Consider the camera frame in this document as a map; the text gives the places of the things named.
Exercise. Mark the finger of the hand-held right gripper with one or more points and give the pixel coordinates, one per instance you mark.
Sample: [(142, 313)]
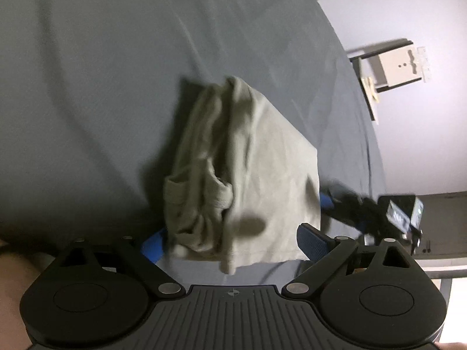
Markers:
[(344, 206)]

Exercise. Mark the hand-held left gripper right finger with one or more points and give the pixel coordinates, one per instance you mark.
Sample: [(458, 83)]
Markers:
[(313, 244)]

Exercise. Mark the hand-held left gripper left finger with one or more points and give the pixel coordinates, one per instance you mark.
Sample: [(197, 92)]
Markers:
[(153, 248)]

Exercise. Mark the olive green t-shirt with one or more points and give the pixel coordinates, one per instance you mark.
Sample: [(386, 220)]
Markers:
[(255, 171)]

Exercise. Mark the yellow item on chair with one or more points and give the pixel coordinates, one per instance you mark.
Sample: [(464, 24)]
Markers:
[(370, 89)]

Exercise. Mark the person's leg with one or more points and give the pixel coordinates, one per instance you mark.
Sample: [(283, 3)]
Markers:
[(14, 291)]

